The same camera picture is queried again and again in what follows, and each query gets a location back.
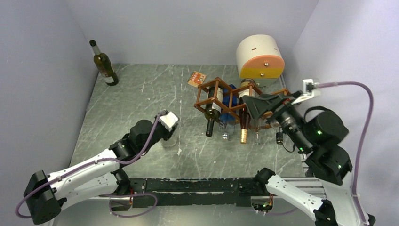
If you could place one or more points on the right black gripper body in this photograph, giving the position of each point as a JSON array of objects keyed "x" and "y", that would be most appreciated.
[{"x": 290, "y": 119}]

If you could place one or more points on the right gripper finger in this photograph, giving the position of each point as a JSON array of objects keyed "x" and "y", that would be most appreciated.
[
  {"x": 258, "y": 106},
  {"x": 289, "y": 97}
]

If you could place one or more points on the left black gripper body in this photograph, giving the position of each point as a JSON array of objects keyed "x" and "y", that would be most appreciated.
[{"x": 161, "y": 131}]

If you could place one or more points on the clear round liquor bottle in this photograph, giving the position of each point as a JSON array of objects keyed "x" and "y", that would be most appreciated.
[{"x": 173, "y": 140}]

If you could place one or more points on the dark green black-capped bottle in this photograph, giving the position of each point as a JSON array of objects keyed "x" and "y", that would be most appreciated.
[{"x": 213, "y": 110}]

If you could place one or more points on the olive green wine bottle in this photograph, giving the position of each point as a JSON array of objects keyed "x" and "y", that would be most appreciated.
[{"x": 104, "y": 65}]

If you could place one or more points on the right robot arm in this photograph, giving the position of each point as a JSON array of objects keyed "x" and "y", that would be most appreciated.
[{"x": 319, "y": 139}]

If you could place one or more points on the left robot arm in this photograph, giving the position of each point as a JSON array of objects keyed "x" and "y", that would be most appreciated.
[{"x": 46, "y": 195}]

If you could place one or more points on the brown wooden wine rack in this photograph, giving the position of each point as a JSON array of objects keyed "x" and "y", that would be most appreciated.
[{"x": 202, "y": 99}]

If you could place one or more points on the clear blue-label bottle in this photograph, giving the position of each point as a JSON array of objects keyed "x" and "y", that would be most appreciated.
[{"x": 227, "y": 121}]

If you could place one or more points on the cream orange cylinder container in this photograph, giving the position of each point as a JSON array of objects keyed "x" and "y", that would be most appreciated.
[{"x": 258, "y": 57}]

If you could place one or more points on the small orange card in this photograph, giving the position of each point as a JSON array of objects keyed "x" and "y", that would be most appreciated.
[{"x": 196, "y": 79}]

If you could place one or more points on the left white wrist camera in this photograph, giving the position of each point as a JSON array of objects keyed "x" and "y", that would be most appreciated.
[{"x": 169, "y": 120}]

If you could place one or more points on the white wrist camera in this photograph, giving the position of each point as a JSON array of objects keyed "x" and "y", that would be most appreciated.
[
  {"x": 169, "y": 120},
  {"x": 310, "y": 89}
]

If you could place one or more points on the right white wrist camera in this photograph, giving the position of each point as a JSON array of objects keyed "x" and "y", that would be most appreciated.
[{"x": 310, "y": 89}]

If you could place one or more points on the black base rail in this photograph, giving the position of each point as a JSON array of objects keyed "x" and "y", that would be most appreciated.
[{"x": 196, "y": 191}]

